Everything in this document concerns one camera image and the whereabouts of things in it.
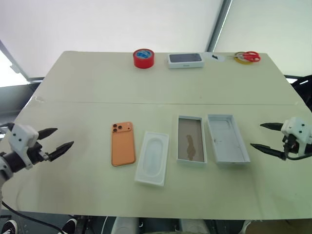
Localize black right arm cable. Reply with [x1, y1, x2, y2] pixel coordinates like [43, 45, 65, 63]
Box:
[286, 140, 312, 161]

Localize empty white box half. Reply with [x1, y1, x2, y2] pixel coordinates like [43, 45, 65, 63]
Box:
[207, 113, 251, 169]

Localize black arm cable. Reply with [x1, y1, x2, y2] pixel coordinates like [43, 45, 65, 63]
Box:
[286, 140, 312, 161]
[0, 199, 63, 234]

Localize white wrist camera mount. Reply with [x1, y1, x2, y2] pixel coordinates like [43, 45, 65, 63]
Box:
[8, 123, 40, 169]
[280, 117, 312, 156]

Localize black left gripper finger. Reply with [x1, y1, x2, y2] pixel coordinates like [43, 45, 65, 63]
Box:
[47, 140, 75, 162]
[37, 127, 59, 141]

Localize pale rounded shape under table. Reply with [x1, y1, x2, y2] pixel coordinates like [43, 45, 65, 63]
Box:
[112, 216, 140, 234]

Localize black and white shoe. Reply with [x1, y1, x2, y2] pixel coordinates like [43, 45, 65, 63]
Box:
[61, 218, 79, 234]
[0, 219, 18, 234]

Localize grey metal frame bar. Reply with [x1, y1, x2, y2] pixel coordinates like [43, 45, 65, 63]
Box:
[0, 39, 45, 85]

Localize closed white phone box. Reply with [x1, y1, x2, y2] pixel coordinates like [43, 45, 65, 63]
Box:
[167, 52, 205, 70]

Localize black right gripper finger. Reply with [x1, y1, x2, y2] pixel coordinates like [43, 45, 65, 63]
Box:
[250, 143, 287, 161]
[259, 122, 284, 133]

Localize orange smartphone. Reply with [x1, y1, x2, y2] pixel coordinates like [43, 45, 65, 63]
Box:
[109, 121, 137, 168]

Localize grey metal frame pole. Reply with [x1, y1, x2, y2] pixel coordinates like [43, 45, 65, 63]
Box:
[206, 0, 234, 53]

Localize red tape roll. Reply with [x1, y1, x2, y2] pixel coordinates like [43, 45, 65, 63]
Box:
[133, 48, 156, 70]

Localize red-handled scissors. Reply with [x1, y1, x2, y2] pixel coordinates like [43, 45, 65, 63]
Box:
[228, 51, 261, 62]

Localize white moulded tray insert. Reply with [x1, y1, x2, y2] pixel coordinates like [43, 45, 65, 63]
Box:
[134, 131, 170, 188]

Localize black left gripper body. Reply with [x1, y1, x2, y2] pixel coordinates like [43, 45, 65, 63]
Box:
[26, 140, 51, 164]

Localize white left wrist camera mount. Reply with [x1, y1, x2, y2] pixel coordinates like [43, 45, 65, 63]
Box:
[8, 123, 40, 169]

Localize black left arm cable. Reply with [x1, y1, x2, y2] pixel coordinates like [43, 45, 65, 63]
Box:
[0, 199, 63, 234]

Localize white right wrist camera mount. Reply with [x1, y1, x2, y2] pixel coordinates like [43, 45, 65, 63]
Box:
[280, 117, 312, 156]

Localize white box with brown inside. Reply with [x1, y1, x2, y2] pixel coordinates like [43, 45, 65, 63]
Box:
[175, 115, 208, 168]

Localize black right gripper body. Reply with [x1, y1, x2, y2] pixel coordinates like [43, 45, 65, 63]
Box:
[282, 134, 300, 155]

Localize black object beside table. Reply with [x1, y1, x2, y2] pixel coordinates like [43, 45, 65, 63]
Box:
[284, 74, 312, 112]

